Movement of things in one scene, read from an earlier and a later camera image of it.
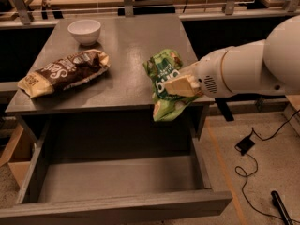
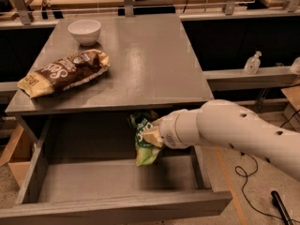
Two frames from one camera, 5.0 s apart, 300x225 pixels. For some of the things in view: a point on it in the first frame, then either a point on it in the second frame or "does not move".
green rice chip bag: x=166 y=106 to x=147 y=151
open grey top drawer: x=110 y=170 does not move
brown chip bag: x=64 y=73 does not move
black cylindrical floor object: x=280 y=208 does not move
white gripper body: x=210 y=74 to x=168 y=131
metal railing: x=291 y=5 does not move
